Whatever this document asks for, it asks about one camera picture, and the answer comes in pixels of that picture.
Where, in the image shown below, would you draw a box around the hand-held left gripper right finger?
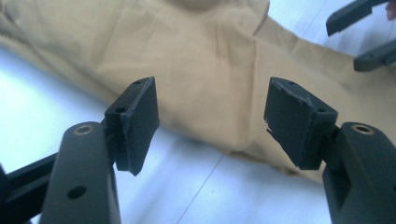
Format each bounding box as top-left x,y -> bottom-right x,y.
263,77 -> 396,224

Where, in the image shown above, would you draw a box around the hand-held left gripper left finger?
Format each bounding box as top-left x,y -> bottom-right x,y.
39,77 -> 161,224

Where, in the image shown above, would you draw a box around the tan child pants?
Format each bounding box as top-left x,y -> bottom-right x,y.
0,0 -> 396,185

